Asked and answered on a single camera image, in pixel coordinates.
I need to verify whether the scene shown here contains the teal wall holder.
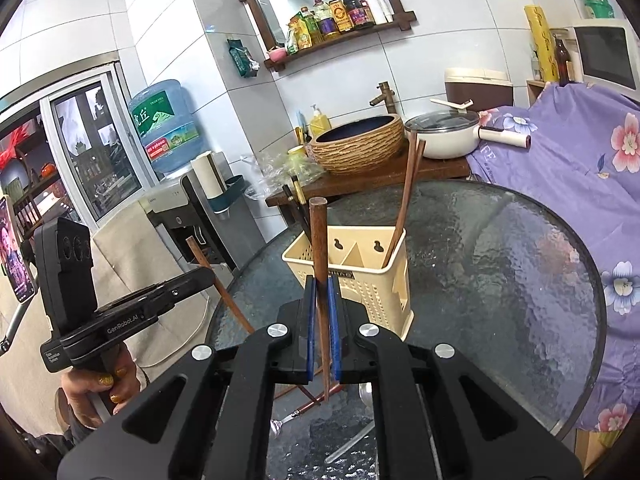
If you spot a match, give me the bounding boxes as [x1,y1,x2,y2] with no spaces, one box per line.
[212,174,248,216]

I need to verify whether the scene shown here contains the sliding window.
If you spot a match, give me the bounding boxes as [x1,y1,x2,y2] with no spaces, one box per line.
[39,62,158,221]

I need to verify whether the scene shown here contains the grey water dispenser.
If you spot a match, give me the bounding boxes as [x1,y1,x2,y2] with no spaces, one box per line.
[137,162,266,273]

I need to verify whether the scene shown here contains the blue water jug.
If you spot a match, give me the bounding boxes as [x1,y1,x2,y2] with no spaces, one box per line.
[127,79,211,176]

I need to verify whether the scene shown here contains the clear plastic spoon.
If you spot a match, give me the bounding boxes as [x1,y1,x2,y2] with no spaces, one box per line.
[325,382,377,464]

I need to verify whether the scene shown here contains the person's left forearm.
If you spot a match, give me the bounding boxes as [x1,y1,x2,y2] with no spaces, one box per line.
[10,400,96,466]

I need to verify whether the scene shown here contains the yellow packet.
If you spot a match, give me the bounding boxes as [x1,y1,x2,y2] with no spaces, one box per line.
[289,14,311,51]

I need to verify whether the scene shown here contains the beige cloth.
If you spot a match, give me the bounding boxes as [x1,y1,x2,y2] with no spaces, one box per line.
[92,200,226,368]

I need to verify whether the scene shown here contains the green packet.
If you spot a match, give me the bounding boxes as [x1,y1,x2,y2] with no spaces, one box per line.
[225,37,261,80]

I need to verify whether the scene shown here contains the oil bottle purple label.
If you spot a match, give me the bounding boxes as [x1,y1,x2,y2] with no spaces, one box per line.
[312,0,338,41]

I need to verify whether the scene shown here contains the white microwave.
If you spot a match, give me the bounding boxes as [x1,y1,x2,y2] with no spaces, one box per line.
[572,19,640,103]

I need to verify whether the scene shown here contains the white ladle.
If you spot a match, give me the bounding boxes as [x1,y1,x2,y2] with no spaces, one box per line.
[430,98,475,113]

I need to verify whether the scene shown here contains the green bottle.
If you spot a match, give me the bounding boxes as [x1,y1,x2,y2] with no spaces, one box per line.
[299,6,321,47]

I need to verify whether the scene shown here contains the red decoration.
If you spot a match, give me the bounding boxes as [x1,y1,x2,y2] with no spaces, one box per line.
[0,125,36,171]

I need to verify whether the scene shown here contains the cream perforated utensil holder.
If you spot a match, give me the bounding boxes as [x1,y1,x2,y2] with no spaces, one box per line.
[281,226,416,340]

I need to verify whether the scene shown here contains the brown wooden chopstick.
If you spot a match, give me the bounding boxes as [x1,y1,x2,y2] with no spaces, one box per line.
[186,236,257,335]
[308,196,333,402]

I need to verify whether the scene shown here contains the wooden framed mirror shelf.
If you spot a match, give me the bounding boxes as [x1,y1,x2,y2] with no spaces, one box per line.
[237,0,417,72]

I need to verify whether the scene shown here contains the clear plastic bag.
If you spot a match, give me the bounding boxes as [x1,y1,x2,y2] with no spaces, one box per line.
[240,150,326,196]

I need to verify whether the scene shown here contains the white pot with glass lid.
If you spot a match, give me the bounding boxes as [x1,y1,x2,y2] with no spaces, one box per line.
[404,110,534,161]

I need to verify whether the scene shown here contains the bunch of wooden chopsticks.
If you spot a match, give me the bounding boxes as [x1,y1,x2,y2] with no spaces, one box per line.
[274,139,427,407]

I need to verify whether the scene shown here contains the person's left hand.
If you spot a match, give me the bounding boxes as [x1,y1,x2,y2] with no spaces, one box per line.
[60,347,151,431]

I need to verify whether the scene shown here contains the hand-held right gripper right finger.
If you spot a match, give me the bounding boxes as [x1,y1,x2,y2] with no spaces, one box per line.
[327,277,585,480]

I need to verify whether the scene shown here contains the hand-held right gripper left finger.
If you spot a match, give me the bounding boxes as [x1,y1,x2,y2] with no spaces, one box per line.
[56,277,318,480]

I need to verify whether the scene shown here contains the yellow soap dispenser bottle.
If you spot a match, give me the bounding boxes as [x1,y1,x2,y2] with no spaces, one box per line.
[308,104,332,138]

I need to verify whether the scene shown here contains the brass faucet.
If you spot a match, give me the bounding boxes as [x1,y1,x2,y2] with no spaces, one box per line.
[369,81,397,115]

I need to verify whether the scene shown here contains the purple floral cloth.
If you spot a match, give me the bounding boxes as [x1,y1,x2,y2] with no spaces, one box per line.
[467,82,640,433]

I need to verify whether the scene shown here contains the amber bottle yellow label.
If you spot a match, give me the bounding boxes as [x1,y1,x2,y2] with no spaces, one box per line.
[327,0,353,35]

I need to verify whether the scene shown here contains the black chopstick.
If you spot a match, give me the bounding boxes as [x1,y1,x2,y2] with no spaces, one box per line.
[291,174,308,211]
[281,184,312,241]

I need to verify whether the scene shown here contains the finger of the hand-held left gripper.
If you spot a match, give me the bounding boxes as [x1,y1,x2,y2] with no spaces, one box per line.
[145,266,219,297]
[125,280,219,332]

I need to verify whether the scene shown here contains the brown glass bottle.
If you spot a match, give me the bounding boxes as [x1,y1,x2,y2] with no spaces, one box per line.
[552,35,578,86]

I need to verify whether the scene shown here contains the woven basin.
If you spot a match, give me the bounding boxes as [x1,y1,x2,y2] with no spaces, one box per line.
[310,113,405,176]

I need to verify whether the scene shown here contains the brown white rice cooker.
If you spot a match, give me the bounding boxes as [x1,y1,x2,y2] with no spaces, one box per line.
[444,67,513,113]

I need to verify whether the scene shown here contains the smartphone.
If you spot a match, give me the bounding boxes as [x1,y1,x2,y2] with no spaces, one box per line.
[0,195,38,305]

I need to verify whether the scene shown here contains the yellow roll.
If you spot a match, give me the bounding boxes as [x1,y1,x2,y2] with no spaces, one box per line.
[524,4,560,83]

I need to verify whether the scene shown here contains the dark soy sauce bottle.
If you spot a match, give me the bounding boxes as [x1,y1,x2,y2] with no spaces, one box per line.
[341,0,376,30]

